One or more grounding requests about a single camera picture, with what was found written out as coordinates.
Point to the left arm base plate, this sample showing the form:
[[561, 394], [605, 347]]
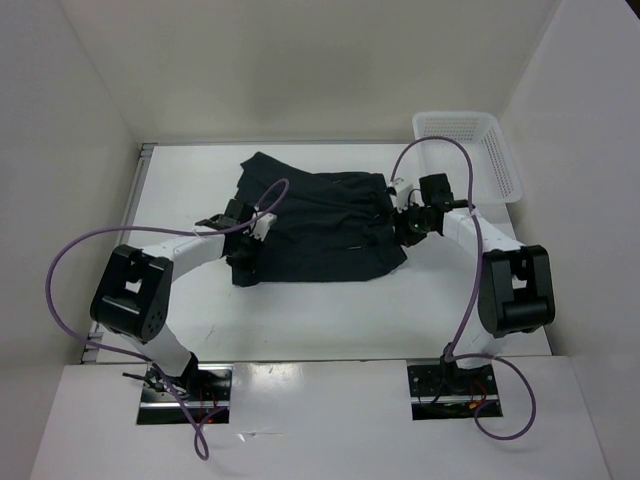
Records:
[[210, 402]]

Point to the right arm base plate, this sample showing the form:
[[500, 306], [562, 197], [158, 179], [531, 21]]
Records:
[[442, 391]]

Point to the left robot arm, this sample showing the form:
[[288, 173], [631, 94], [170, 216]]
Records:
[[133, 295]]

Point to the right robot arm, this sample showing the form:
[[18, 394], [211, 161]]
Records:
[[512, 290]]

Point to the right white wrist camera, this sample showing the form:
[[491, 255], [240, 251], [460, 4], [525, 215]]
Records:
[[400, 191]]

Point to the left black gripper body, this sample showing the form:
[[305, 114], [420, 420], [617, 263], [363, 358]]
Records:
[[248, 249]]

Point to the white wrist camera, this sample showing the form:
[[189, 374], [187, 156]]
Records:
[[262, 226], [400, 191]]

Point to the white perforated plastic basket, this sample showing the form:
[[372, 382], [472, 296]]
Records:
[[495, 179]]

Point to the dark navy shorts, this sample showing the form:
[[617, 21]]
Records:
[[330, 227]]

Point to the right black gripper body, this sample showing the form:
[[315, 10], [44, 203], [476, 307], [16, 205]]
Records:
[[412, 223]]

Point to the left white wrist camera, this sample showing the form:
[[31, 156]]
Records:
[[262, 226]]

